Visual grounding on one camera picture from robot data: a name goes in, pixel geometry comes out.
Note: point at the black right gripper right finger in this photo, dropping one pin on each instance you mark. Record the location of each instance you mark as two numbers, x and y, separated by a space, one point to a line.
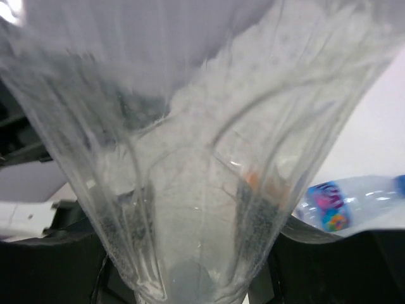
308 265

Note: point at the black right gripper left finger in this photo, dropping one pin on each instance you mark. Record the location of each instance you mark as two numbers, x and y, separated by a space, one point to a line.
63 267

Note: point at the clear bottle blue cap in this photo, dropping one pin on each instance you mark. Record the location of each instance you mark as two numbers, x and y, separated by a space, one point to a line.
341 206

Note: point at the clear square bottle apple label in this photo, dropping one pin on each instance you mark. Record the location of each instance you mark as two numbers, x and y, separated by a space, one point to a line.
189 130

